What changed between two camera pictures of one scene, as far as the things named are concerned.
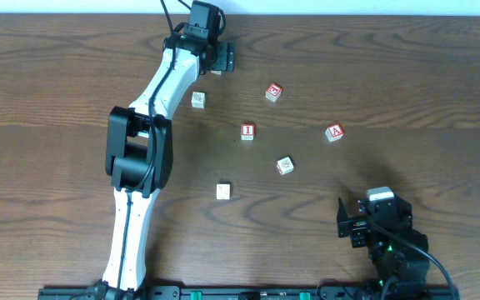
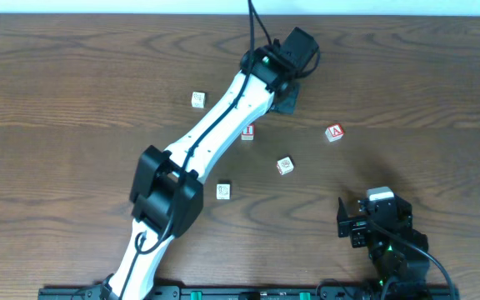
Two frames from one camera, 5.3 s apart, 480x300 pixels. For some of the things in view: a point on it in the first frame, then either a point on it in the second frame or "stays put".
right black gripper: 349,227 stays put
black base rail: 312,292 stays put
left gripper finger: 225,57 → 286,99
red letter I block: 247,132 stays put
